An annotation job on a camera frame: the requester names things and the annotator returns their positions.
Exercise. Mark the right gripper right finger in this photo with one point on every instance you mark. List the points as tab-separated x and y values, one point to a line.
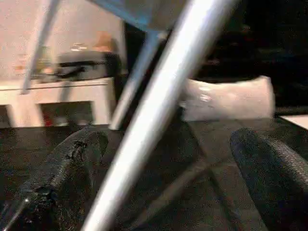
276	183

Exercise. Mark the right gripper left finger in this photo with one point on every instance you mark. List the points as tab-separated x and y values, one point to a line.
53	187

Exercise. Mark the white flat board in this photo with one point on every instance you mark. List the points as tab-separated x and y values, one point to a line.
296	122

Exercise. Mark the white glass-door cabinet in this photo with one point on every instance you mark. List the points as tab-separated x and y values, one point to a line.
79	91

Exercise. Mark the black work mat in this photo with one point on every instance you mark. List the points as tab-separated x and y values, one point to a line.
168	180

